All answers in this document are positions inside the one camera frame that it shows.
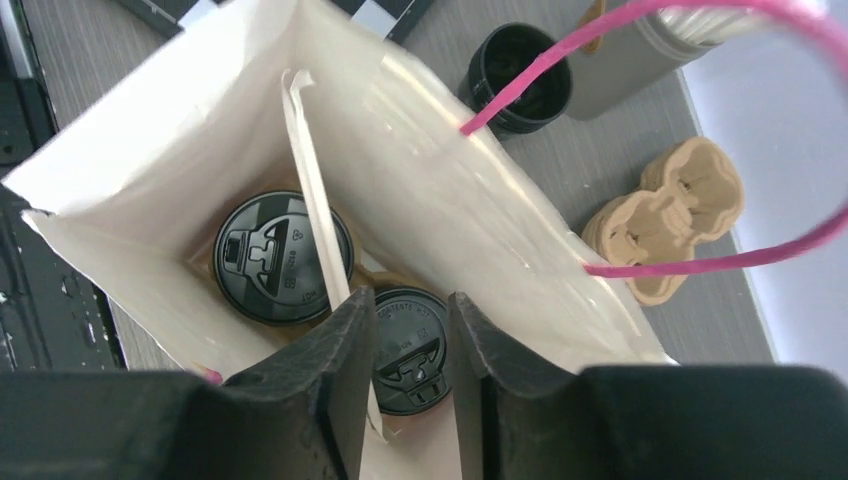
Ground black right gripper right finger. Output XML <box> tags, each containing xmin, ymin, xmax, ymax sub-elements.
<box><xmin>448</xmin><ymin>293</ymin><xmax>847</xmax><ymax>479</ymax></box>

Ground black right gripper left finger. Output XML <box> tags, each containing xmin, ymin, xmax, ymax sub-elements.
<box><xmin>1</xmin><ymin>287</ymin><xmax>375</xmax><ymax>479</ymax></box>

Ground black coffee lid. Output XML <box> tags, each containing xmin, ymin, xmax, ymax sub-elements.
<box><xmin>372</xmin><ymin>286</ymin><xmax>451</xmax><ymax>416</ymax></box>
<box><xmin>212</xmin><ymin>190</ymin><xmax>330</xmax><ymax>327</ymax></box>

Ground single white straw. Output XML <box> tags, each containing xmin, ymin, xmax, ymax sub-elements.
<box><xmin>280</xmin><ymin>68</ymin><xmax>387</xmax><ymax>444</ymax></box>

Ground brown cardboard cup carrier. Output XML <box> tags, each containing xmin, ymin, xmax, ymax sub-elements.
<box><xmin>581</xmin><ymin>137</ymin><xmax>745</xmax><ymax>266</ymax></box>

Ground paper bag with pink handles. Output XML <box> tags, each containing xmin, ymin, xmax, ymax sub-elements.
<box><xmin>1</xmin><ymin>0</ymin><xmax>848</xmax><ymax>480</ymax></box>

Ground stack of black cups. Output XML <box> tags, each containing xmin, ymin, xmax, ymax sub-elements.
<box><xmin>457</xmin><ymin>22</ymin><xmax>574</xmax><ymax>141</ymax></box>

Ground black white chessboard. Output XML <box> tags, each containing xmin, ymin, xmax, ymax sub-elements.
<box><xmin>116</xmin><ymin>0</ymin><xmax>434</xmax><ymax>44</ymax></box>

